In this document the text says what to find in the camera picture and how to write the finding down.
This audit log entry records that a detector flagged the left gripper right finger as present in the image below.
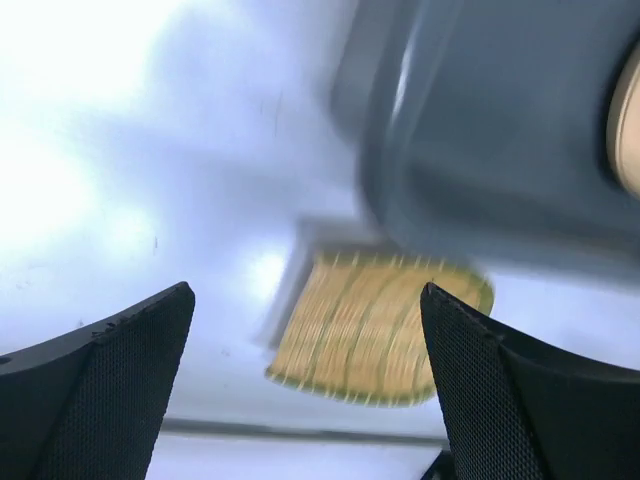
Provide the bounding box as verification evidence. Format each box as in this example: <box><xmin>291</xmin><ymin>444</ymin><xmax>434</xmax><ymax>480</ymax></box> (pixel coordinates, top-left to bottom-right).
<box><xmin>420</xmin><ymin>283</ymin><xmax>639</xmax><ymax>479</ymax></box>

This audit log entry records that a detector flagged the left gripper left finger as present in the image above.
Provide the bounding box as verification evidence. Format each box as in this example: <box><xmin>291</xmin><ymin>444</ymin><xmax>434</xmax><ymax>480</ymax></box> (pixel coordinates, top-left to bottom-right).
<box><xmin>1</xmin><ymin>282</ymin><xmax>195</xmax><ymax>479</ymax></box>

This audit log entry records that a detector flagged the woven bamboo basket tray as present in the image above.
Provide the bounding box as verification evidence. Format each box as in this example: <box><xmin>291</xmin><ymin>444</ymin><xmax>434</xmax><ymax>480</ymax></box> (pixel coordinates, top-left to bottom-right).
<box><xmin>266</xmin><ymin>250</ymin><xmax>494</xmax><ymax>408</ymax></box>

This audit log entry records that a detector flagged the yellow bear plate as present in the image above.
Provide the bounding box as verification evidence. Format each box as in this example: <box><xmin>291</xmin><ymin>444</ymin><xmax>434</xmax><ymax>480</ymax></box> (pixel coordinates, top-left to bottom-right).
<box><xmin>606</xmin><ymin>61</ymin><xmax>639</xmax><ymax>197</ymax></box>

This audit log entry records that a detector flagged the grey plastic bin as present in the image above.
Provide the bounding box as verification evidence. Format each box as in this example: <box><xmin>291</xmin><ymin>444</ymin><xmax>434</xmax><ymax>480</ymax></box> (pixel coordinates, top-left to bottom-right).
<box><xmin>331</xmin><ymin>1</ymin><xmax>639</xmax><ymax>282</ymax></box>

